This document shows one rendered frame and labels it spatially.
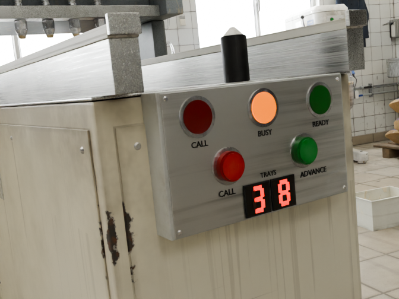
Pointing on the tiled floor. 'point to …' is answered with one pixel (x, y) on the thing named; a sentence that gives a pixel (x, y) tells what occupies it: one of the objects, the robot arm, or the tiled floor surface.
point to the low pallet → (389, 149)
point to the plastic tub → (377, 208)
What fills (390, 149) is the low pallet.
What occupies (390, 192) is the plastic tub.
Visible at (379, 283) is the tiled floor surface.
